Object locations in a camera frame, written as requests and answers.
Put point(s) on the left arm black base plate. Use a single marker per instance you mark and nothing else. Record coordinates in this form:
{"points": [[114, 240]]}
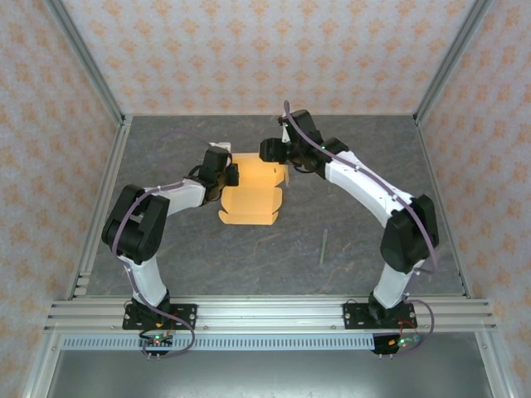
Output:
{"points": [[186, 315]]}

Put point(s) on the aluminium frame post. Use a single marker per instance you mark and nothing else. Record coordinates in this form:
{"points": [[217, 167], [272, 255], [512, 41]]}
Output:
{"points": [[493, 365], [85, 62], [447, 62], [41, 365]]}

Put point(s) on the grey metal sheet panel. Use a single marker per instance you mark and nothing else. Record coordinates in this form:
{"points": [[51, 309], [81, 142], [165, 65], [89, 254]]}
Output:
{"points": [[265, 373]]}

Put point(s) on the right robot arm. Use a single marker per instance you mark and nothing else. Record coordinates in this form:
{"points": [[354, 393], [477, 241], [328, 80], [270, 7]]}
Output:
{"points": [[365, 182]]}

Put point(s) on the yellow paper box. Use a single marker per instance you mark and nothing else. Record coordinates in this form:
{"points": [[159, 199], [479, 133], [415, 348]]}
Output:
{"points": [[249, 203]]}

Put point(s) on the grey pen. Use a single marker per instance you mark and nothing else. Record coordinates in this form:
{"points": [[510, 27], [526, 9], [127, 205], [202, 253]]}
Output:
{"points": [[323, 246]]}

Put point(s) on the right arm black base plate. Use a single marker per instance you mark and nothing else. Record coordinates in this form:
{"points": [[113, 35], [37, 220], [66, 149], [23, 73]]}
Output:
{"points": [[352, 315]]}

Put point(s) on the aluminium mounting rail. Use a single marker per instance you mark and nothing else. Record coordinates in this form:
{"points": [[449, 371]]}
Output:
{"points": [[269, 315]]}

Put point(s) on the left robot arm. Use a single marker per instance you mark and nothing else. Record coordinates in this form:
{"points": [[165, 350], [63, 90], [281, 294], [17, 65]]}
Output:
{"points": [[186, 197]]}

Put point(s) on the aluminium side rail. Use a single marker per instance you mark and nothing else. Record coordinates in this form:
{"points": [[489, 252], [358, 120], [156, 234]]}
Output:
{"points": [[443, 207], [99, 207]]}

